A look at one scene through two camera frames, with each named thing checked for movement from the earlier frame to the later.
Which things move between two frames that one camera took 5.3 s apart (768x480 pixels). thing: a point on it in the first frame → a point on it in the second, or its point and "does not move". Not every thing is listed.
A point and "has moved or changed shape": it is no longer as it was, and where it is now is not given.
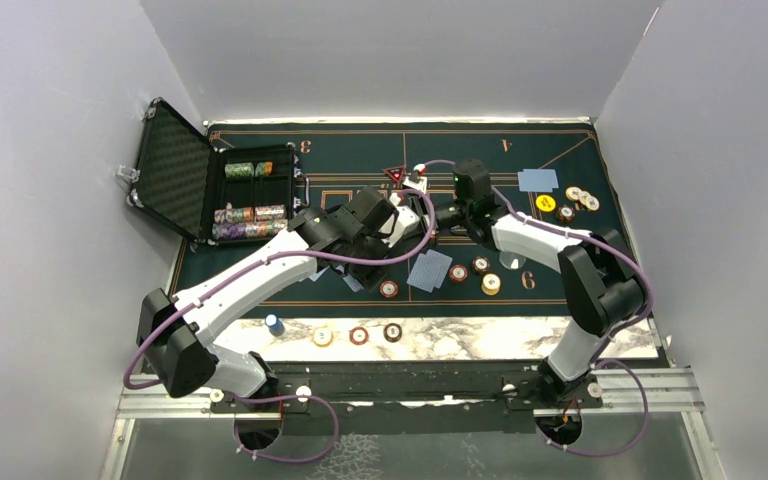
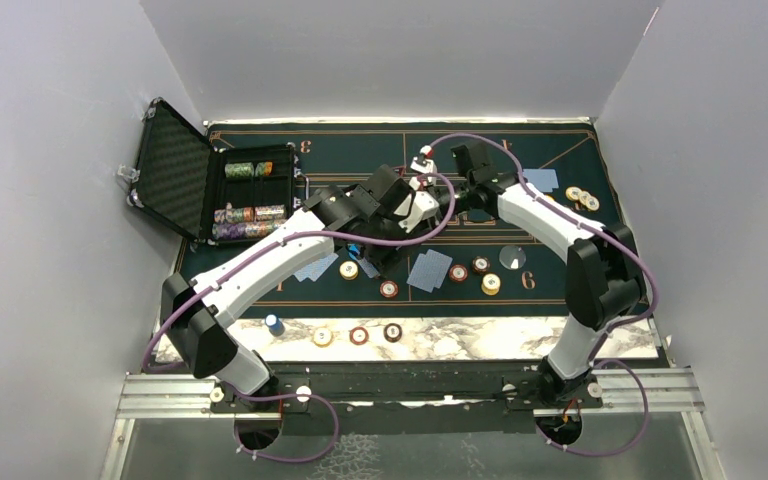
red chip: x=358 y=335 does not move
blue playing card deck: x=353 y=283 has moved or changed shape
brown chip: x=481 y=264 does not move
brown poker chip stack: x=392 y=332 does not move
